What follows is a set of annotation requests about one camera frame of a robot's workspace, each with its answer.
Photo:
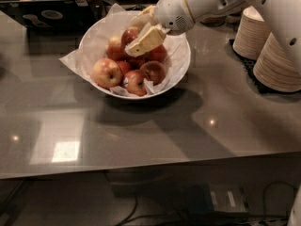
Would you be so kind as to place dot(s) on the right dark red apple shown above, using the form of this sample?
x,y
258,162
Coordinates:
x,y
155,71

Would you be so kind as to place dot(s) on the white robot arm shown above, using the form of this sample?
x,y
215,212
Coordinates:
x,y
282,16

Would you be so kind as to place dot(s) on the black rubber mat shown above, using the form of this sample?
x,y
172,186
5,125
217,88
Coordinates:
x,y
260,87

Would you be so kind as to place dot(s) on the small hidden middle apple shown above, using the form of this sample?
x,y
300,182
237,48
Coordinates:
x,y
124,66

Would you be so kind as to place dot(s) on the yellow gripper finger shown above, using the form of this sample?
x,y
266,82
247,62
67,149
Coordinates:
x,y
146,16
150,37

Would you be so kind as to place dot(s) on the front stack paper plates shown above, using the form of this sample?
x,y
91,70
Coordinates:
x,y
275,70

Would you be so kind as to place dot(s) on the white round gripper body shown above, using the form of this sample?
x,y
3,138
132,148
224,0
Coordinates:
x,y
171,10

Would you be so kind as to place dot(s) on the black laptop with stickers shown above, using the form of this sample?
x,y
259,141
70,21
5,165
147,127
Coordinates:
x,y
50,14

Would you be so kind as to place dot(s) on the front left yellow-red apple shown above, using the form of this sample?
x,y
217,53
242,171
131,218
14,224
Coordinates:
x,y
106,73

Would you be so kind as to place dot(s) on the front apple with sticker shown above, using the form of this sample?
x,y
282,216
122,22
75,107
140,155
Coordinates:
x,y
133,82

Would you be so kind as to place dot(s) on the power brick under table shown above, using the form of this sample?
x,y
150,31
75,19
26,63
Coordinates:
x,y
219,199

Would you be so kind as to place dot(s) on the white bowl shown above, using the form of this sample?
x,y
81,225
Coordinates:
x,y
94,38

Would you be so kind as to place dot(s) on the white tissue paper liner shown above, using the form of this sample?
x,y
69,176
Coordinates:
x,y
106,25

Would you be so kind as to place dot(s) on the back left yellow apple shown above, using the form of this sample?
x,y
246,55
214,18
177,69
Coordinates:
x,y
113,48

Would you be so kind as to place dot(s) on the rear stack paper plates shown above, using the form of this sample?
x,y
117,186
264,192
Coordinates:
x,y
251,35

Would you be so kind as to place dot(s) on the stack paper plates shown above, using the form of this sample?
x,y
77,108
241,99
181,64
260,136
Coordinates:
x,y
275,70
251,35

